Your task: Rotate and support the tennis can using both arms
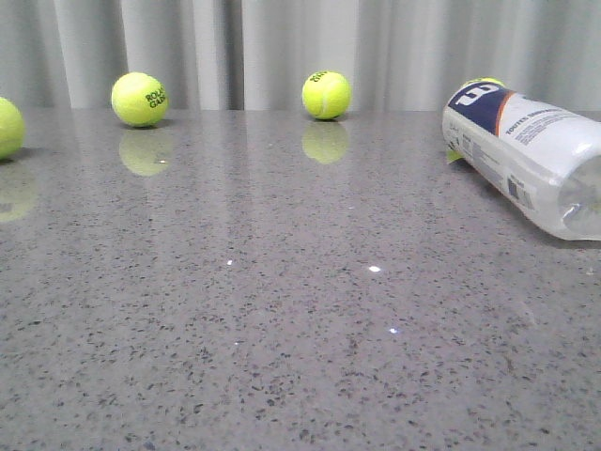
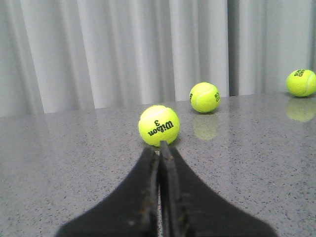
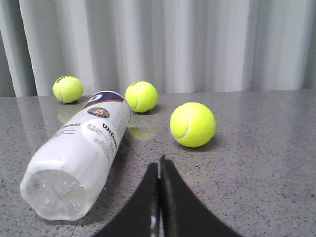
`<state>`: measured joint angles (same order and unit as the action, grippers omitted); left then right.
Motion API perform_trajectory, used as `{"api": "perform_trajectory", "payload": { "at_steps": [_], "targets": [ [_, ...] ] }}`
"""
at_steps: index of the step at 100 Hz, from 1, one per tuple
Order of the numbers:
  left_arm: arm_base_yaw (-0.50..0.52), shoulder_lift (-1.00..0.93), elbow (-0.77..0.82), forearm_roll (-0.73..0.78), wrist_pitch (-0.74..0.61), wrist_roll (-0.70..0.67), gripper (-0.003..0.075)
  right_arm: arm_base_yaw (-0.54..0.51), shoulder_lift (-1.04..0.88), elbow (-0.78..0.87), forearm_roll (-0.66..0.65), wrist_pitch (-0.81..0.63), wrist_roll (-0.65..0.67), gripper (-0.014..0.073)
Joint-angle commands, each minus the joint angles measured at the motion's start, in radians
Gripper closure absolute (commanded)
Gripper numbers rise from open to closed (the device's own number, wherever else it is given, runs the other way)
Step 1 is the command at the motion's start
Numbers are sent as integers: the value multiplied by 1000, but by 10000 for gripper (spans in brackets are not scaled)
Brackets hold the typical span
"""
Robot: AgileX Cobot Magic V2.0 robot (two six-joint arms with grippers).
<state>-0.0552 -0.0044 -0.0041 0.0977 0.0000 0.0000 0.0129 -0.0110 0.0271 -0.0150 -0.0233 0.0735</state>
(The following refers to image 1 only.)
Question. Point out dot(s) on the white blue tennis ball can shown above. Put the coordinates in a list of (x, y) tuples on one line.
[(543, 158)]

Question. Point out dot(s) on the middle tennis ball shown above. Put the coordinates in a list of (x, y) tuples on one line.
[(326, 94)]

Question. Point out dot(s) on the tennis ball with Roland Garros print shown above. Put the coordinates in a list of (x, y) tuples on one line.
[(139, 99)]

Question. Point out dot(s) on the right tennis ball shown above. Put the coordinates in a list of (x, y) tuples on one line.
[(489, 80)]

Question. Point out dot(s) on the far left tennis ball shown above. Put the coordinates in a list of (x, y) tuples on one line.
[(12, 128)]

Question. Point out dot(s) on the grey curtain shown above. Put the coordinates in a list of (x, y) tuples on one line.
[(255, 55)]

